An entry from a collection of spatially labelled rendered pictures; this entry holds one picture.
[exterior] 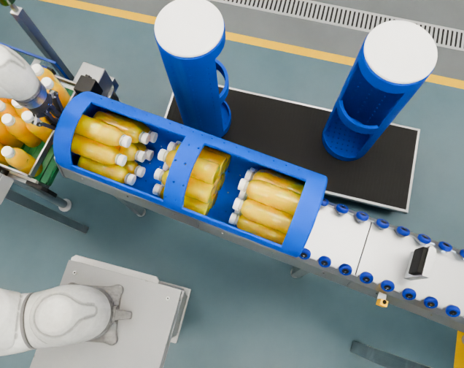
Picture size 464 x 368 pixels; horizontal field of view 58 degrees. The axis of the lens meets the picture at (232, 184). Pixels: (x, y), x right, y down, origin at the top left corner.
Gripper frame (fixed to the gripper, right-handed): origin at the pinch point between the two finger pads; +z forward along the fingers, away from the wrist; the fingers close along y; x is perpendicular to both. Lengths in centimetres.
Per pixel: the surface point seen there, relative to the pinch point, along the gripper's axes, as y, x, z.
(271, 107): -80, 53, 101
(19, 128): 4.3, -20.6, 10.4
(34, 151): 7.9, -20.8, 26.1
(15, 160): 15.8, -15.0, 9.5
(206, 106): -48, 28, 55
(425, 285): 2, 135, 23
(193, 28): -58, 22, 12
